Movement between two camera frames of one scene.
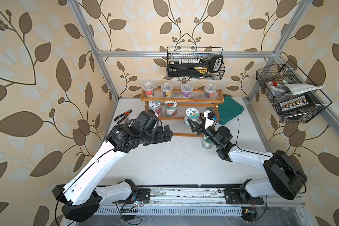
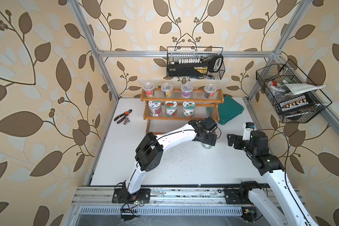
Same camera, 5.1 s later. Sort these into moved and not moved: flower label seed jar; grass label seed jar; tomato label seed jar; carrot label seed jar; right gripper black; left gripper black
Moved: carrot label seed jar; left gripper black; right gripper black
Not moved: grass label seed jar; tomato label seed jar; flower label seed jar
